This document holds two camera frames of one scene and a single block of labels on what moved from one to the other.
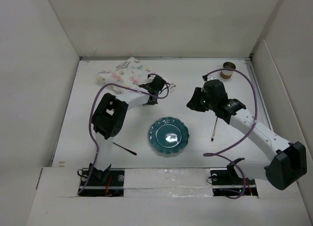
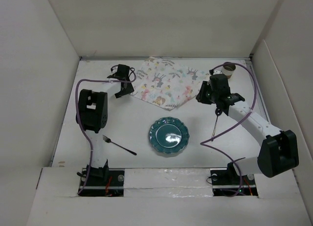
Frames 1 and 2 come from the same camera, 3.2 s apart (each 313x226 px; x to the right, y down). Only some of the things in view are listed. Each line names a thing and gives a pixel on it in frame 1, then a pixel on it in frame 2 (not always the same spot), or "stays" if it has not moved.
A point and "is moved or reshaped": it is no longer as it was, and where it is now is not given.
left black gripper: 152,103 to 128,90
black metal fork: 127,149 stays
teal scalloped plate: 168,135 stays
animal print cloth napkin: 130,72 is moved or reshaped
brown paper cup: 227,74 stays
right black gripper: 193,103 to 201,96
